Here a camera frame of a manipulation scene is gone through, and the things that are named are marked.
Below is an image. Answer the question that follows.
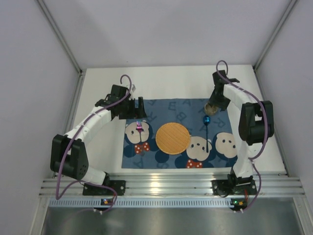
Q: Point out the small brown woven cup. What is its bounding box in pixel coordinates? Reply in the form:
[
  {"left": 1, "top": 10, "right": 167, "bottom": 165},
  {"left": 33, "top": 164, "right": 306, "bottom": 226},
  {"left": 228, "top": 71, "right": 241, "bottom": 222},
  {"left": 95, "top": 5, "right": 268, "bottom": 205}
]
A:
[{"left": 204, "top": 102, "right": 218, "bottom": 116}]

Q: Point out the iridescent purple fork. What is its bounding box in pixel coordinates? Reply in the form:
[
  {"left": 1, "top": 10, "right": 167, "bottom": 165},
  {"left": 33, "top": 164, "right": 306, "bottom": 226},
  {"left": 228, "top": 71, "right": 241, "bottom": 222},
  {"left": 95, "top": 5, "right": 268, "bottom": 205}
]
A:
[{"left": 136, "top": 120, "right": 145, "bottom": 156}]

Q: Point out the shiny blue spoon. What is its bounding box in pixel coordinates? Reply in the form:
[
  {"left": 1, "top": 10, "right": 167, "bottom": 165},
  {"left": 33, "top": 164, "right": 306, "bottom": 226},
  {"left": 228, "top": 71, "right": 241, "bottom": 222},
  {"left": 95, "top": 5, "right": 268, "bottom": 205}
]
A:
[{"left": 203, "top": 115, "right": 210, "bottom": 153}]

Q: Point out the orange woven round plate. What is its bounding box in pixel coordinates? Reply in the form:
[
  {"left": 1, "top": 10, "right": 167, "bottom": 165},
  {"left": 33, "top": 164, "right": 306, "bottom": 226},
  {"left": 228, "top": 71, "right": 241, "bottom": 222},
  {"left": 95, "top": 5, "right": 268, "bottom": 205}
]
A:
[{"left": 156, "top": 122, "right": 191, "bottom": 155}]

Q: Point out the blue cartoon placemat cloth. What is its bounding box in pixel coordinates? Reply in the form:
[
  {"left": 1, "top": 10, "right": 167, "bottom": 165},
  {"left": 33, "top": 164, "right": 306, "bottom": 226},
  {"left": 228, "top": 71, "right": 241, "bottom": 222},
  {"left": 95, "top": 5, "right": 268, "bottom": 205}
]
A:
[{"left": 121, "top": 98, "right": 238, "bottom": 169}]

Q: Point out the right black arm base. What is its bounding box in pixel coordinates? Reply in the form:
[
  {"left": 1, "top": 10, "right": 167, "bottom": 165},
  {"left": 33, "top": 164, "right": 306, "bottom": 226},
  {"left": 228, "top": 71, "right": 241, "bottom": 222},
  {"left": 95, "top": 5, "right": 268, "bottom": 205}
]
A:
[{"left": 212, "top": 173, "right": 257, "bottom": 197}]

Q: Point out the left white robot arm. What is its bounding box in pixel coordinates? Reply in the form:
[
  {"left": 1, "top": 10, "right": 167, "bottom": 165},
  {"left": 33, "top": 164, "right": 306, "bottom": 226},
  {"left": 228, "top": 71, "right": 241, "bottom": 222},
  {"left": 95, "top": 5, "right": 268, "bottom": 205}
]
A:
[{"left": 50, "top": 85, "right": 147, "bottom": 185}]

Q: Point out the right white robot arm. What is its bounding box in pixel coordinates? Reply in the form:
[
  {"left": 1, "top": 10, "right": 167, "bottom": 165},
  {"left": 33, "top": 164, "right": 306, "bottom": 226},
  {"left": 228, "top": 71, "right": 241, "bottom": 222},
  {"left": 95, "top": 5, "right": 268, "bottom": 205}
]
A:
[{"left": 208, "top": 70, "right": 274, "bottom": 180}]

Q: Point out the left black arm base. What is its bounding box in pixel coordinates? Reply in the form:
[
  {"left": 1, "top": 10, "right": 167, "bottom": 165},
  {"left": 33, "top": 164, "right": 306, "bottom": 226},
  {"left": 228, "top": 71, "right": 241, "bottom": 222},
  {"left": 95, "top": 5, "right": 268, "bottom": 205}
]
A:
[{"left": 78, "top": 172, "right": 127, "bottom": 196}]

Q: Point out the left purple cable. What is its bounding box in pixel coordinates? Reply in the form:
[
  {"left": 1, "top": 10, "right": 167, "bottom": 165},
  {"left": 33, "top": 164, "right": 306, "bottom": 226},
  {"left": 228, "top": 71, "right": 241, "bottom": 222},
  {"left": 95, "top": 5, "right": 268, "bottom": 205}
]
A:
[{"left": 55, "top": 74, "right": 130, "bottom": 213}]

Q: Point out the slotted grey cable duct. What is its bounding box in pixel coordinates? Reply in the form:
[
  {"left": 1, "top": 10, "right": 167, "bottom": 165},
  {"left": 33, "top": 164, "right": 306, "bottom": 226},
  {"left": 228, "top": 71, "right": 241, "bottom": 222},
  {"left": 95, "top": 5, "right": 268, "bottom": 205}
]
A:
[{"left": 49, "top": 197, "right": 246, "bottom": 208}]

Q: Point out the left aluminium frame post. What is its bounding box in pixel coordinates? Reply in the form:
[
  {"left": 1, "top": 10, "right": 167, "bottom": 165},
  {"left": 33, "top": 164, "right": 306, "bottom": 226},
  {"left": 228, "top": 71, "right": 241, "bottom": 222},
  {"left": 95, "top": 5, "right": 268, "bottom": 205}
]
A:
[{"left": 36, "top": 0, "right": 83, "bottom": 74}]

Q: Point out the aluminium frame post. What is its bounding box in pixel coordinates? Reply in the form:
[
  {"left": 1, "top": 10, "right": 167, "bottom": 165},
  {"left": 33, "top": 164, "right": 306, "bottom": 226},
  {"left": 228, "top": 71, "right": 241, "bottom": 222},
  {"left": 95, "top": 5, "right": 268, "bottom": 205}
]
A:
[
  {"left": 253, "top": 0, "right": 300, "bottom": 71},
  {"left": 36, "top": 0, "right": 83, "bottom": 74}
]

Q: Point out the right aluminium frame post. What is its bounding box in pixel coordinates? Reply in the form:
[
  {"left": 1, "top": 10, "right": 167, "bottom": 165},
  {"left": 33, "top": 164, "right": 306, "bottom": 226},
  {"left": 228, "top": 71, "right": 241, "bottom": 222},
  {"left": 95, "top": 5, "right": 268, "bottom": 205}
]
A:
[{"left": 253, "top": 0, "right": 300, "bottom": 71}]

